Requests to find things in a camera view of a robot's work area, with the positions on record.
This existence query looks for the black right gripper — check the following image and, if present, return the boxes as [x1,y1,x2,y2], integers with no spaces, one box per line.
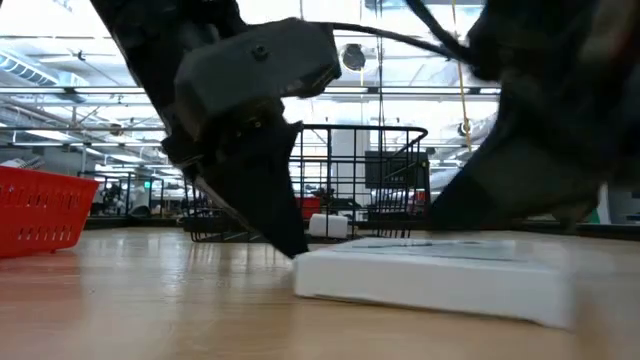
[428,0,640,232]

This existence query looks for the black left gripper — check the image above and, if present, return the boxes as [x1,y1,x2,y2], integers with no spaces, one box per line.
[88,0,247,177]

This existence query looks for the small white charger cube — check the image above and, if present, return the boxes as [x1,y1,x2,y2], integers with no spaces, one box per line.
[308,213,329,240]

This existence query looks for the large white wall charger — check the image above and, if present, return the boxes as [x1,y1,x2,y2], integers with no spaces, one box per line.
[327,214,350,240]

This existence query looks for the white card reader box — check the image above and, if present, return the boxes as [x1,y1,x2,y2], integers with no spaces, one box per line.
[292,236,577,332]

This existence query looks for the red storage bin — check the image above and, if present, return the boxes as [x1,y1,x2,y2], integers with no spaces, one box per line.
[294,195,324,221]

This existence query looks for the black display panel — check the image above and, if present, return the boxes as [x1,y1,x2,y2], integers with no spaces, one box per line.
[364,150,431,191]

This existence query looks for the red plastic basket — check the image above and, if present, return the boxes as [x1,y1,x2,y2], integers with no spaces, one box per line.
[0,164,101,259]

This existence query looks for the yellow hanging cable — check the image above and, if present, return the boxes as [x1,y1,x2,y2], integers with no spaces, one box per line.
[449,0,475,154]

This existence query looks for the silver air duct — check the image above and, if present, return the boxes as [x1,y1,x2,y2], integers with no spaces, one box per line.
[0,49,91,90]

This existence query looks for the black wire basket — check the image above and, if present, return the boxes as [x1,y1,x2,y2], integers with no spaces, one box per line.
[180,124,430,245]

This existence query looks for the thin black hanging cable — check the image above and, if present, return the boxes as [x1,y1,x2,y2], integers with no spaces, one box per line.
[373,0,386,126]

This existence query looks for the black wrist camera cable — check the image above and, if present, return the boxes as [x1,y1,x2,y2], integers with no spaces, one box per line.
[319,21,474,62]

